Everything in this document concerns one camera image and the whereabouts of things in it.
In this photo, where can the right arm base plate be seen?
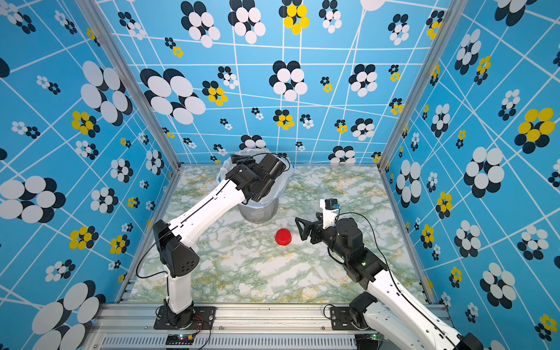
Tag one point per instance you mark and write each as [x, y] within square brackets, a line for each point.
[348, 318]

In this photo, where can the grey trash bin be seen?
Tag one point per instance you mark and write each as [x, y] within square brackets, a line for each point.
[260, 213]

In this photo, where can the aluminium corner post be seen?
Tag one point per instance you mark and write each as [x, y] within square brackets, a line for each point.
[452, 16]
[93, 15]

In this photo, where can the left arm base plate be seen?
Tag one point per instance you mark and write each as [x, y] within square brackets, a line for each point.
[192, 318]

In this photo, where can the aluminium front rail frame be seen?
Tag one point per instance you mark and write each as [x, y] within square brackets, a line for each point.
[236, 326]

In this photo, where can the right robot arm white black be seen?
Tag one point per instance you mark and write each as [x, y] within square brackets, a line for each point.
[385, 305]

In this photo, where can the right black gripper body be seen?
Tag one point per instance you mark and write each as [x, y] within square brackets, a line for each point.
[316, 230]

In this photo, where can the right aluminium corner post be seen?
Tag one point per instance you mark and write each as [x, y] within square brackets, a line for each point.
[452, 16]

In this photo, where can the left circuit board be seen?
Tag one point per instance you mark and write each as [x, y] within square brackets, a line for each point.
[180, 340]

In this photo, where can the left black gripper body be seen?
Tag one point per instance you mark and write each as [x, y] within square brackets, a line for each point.
[238, 160]

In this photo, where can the white plastic bin liner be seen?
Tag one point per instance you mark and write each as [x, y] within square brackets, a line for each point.
[227, 190]

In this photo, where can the red knobbed jar lid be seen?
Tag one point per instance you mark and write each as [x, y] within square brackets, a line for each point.
[283, 237]

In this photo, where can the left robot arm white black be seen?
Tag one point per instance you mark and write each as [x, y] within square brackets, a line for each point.
[175, 241]

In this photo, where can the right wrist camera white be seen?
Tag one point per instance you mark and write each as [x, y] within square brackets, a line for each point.
[330, 212]

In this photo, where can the left aluminium corner post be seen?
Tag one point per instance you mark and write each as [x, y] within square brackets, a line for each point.
[93, 15]

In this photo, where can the circuit board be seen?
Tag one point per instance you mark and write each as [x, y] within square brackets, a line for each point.
[369, 341]
[180, 340]

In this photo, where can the right circuit board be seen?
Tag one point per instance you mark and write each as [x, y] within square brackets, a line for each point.
[369, 341]

